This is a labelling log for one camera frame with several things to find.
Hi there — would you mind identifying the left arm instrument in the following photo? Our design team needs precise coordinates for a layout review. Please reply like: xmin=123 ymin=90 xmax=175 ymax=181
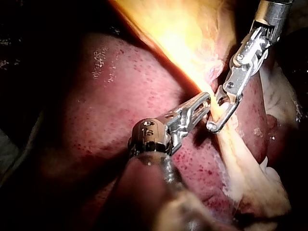
xmin=127 ymin=111 xmax=191 ymax=157

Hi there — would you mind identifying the right arm instrument jaw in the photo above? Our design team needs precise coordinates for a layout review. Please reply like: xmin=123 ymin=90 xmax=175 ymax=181
xmin=206 ymin=96 xmax=241 ymax=134
xmin=215 ymin=84 xmax=229 ymax=106

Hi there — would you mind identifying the left arm instrument jaw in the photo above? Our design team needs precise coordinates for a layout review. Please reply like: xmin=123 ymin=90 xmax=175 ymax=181
xmin=185 ymin=103 xmax=211 ymax=132
xmin=179 ymin=91 xmax=212 ymax=119

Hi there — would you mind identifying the right arm instrument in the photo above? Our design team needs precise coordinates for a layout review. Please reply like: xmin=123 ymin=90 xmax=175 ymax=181
xmin=222 ymin=1 xmax=293 ymax=103

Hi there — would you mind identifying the white clip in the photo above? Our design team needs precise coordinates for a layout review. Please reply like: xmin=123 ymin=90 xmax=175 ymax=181
xmin=220 ymin=102 xmax=232 ymax=116

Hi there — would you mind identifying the gallbladder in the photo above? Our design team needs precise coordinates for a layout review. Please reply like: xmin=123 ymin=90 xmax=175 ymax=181
xmin=107 ymin=0 xmax=233 ymax=114

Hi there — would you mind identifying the thin tube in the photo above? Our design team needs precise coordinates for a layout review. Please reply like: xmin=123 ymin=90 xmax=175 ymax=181
xmin=208 ymin=103 xmax=245 ymax=159

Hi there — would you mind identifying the pale fatty tissue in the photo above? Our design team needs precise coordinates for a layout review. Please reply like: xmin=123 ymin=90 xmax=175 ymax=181
xmin=258 ymin=64 xmax=307 ymax=127
xmin=221 ymin=139 xmax=294 ymax=223

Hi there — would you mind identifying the dark red liver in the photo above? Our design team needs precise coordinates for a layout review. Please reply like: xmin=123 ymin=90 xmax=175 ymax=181
xmin=40 ymin=31 xmax=284 ymax=231

